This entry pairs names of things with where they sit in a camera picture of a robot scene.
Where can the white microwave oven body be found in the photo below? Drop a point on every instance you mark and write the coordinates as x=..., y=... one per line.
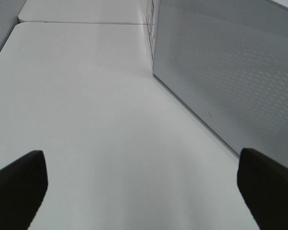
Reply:
x=151, y=16

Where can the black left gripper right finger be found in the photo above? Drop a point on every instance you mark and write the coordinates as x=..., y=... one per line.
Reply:
x=263, y=184

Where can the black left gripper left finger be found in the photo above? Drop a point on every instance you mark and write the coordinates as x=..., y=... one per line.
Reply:
x=23, y=185

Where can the white microwave door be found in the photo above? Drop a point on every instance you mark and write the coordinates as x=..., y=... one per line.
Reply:
x=228, y=61

